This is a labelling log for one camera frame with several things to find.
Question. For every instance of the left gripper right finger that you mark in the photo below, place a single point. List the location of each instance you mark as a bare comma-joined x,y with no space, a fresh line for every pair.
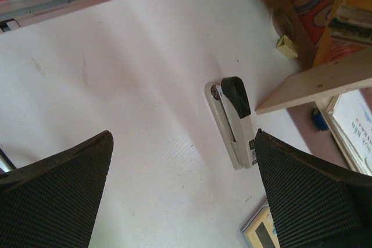
313,202

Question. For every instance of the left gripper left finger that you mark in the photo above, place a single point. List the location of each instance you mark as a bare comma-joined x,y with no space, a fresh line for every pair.
54,202

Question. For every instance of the white notebook under shelf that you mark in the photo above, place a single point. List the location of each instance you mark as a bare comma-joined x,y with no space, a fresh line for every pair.
348,117

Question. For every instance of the wooden bookshelf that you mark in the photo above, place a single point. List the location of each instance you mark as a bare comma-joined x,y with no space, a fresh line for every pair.
318,80

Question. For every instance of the grey black stapler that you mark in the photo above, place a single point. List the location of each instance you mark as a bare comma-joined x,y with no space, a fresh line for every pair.
231,111

